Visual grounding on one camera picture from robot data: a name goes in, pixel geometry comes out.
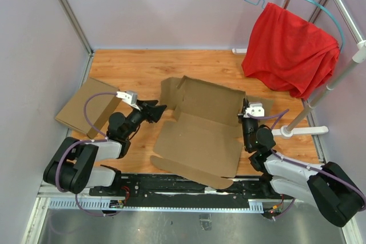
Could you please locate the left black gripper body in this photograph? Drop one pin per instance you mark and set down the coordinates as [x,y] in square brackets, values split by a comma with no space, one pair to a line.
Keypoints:
[135,119]

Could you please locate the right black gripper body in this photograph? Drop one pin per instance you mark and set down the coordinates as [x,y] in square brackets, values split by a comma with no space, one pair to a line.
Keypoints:
[249,126]

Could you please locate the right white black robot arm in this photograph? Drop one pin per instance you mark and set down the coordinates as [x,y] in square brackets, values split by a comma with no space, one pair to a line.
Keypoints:
[326,187]

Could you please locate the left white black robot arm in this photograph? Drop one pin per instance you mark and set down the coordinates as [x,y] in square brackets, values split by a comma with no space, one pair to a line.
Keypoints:
[72,169]

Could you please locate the folded brown cardboard box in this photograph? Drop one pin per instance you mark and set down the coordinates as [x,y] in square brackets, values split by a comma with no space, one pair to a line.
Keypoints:
[89,108]

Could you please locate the red cloth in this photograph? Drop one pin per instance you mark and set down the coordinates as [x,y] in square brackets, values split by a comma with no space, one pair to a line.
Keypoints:
[288,53]

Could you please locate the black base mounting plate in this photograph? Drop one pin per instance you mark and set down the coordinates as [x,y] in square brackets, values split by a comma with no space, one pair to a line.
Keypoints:
[172,190]

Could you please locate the teal clothes hanger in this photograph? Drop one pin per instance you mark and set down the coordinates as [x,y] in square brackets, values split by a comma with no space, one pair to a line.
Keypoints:
[314,1]

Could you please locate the white clothes rack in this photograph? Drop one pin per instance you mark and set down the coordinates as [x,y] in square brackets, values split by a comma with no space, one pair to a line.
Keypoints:
[292,129]

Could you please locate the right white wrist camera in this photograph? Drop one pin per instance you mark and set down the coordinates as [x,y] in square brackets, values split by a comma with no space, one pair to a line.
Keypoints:
[254,110]

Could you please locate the grey slotted cable duct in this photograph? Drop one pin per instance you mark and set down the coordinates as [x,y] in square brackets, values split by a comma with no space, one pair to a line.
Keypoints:
[105,204]

